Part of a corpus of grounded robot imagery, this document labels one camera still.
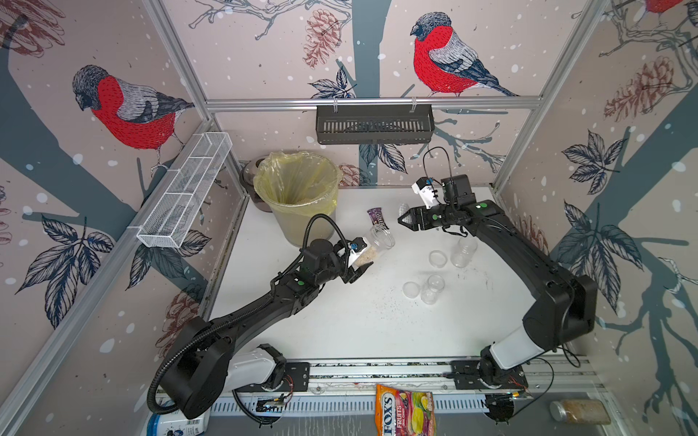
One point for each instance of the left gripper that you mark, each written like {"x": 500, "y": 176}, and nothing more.
{"x": 352, "y": 275}

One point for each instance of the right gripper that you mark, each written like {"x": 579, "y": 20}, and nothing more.
{"x": 415, "y": 214}

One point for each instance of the wide jar patterned lid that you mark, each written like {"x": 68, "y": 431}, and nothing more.
{"x": 379, "y": 240}

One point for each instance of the clear jar lid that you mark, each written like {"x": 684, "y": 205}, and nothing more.
{"x": 411, "y": 290}
{"x": 437, "y": 259}

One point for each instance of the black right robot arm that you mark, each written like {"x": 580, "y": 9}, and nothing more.
{"x": 564, "y": 303}

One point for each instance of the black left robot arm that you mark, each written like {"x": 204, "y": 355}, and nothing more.
{"x": 192, "y": 375}

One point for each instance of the purple candy packet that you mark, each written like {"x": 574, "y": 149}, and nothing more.
{"x": 377, "y": 217}

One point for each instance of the black hanging basket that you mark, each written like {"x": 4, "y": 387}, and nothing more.
{"x": 375, "y": 124}

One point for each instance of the bin with yellow bag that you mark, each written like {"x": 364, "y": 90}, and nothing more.
{"x": 297, "y": 187}

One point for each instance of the Fox's candy bag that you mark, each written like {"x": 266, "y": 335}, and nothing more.
{"x": 401, "y": 412}

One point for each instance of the grey metal bowl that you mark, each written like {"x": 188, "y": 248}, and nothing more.
{"x": 246, "y": 179}

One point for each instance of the white blue-lid container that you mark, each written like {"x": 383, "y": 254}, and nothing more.
{"x": 176, "y": 424}

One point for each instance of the grain-filled jar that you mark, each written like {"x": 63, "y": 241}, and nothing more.
{"x": 578, "y": 411}

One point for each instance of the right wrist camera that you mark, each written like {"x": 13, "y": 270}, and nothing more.
{"x": 453, "y": 191}

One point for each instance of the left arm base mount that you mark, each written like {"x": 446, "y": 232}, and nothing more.
{"x": 265, "y": 369}

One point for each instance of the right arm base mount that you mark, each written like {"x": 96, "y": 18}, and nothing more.
{"x": 472, "y": 374}

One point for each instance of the white wire shelf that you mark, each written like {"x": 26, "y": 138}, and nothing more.
{"x": 175, "y": 211}

